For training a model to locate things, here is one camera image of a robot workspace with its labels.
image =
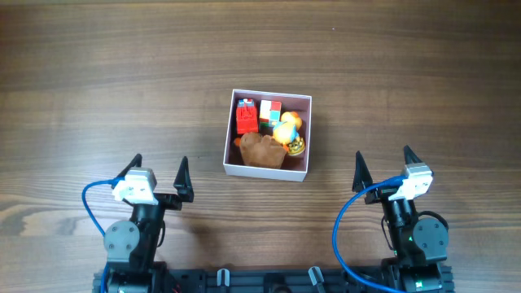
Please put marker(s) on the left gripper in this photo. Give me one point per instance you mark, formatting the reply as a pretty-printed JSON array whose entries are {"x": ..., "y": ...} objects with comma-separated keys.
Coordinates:
[{"x": 172, "y": 201}]

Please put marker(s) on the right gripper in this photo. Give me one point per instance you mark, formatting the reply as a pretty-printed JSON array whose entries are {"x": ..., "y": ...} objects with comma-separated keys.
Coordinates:
[{"x": 362, "y": 178}]

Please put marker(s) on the white box pink interior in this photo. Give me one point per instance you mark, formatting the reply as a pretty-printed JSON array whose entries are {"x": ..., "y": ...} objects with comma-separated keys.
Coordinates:
[{"x": 294, "y": 168}]

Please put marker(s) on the yellow round ball toy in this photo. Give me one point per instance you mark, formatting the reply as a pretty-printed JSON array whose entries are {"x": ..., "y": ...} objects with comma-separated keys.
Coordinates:
[{"x": 296, "y": 147}]

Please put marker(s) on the brown plush toy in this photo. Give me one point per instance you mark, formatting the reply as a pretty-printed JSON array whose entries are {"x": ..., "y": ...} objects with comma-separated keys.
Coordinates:
[{"x": 260, "y": 151}]

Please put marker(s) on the red toy truck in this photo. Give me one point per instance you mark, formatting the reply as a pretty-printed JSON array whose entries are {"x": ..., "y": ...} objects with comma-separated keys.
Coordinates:
[{"x": 246, "y": 116}]

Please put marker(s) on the orange duck toy blue hat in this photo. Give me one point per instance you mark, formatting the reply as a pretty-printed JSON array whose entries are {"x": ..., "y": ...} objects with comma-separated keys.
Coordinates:
[{"x": 286, "y": 130}]

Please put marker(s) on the small colourful puzzle cube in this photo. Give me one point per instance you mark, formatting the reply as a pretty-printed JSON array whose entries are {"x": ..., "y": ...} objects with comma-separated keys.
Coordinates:
[{"x": 270, "y": 112}]

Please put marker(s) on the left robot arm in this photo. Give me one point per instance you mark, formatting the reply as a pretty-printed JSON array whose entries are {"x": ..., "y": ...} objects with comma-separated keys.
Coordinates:
[{"x": 131, "y": 245}]

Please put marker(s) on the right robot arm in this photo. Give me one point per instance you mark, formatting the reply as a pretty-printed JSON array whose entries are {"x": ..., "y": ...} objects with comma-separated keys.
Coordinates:
[{"x": 418, "y": 239}]

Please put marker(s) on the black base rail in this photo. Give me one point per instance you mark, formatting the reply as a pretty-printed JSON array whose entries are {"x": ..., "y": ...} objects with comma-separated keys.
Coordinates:
[{"x": 313, "y": 279}]

